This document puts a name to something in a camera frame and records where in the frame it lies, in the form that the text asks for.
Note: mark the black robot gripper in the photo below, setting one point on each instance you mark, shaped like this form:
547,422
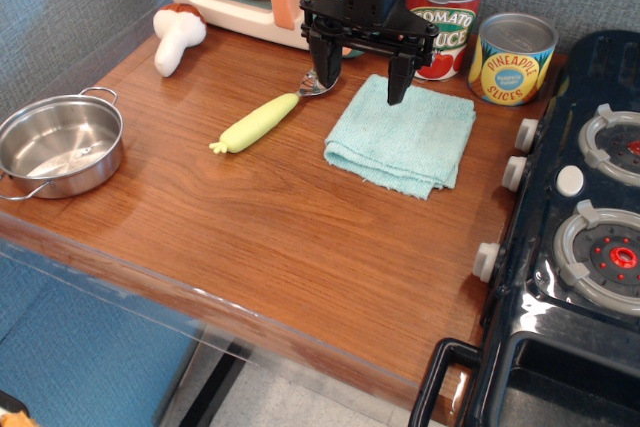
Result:
384,27

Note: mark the spoon with yellow-green handle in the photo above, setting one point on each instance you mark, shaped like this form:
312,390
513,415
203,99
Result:
255,125

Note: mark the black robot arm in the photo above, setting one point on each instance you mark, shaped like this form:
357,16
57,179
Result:
384,27

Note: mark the light blue folded cloth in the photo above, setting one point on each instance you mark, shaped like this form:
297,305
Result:
413,147

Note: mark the tomato sauce can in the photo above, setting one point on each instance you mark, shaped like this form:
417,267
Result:
455,20

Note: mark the pineapple slices can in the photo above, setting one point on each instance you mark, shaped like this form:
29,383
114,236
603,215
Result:
512,55

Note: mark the white plush mushroom toy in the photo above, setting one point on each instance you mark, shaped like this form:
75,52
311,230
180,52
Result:
178,26

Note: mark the black toy stove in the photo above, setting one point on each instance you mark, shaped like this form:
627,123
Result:
561,320

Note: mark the stainless steel pot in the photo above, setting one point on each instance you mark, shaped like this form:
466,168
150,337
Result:
62,146

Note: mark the orange plush toy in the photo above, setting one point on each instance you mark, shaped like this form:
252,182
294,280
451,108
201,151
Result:
17,419

